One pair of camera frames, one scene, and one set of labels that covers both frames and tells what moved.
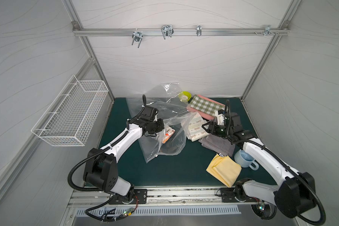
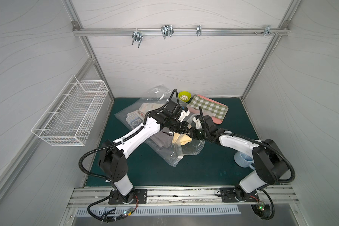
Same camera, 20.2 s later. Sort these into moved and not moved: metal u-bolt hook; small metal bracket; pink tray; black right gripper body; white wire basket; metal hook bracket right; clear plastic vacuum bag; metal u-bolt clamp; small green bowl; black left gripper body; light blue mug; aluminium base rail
Moved: black left gripper body; clear plastic vacuum bag; black right gripper body
Not moved: aluminium base rail; small green bowl; pink tray; small metal bracket; light blue mug; metal u-bolt hook; metal hook bracket right; white wire basket; metal u-bolt clamp
